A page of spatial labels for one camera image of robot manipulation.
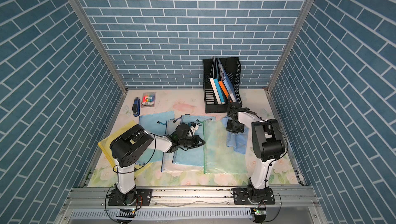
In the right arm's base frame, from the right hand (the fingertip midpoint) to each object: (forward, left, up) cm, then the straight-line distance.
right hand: (233, 130), depth 98 cm
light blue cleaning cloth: (-7, -3, +1) cm, 8 cm away
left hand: (-12, +15, +2) cm, 19 cm away
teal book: (+15, +8, +13) cm, 22 cm away
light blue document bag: (-19, +23, 0) cm, 29 cm away
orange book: (+15, +8, +21) cm, 27 cm away
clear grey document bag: (-24, +37, 0) cm, 45 cm away
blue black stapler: (+11, +67, +4) cm, 68 cm away
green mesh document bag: (-18, +9, -1) cm, 20 cm away
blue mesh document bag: (+1, +52, 0) cm, 52 cm away
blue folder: (+17, +6, +27) cm, 33 cm away
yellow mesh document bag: (-17, +77, 0) cm, 79 cm away
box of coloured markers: (+19, +62, +3) cm, 65 cm away
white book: (+15, +13, +20) cm, 28 cm away
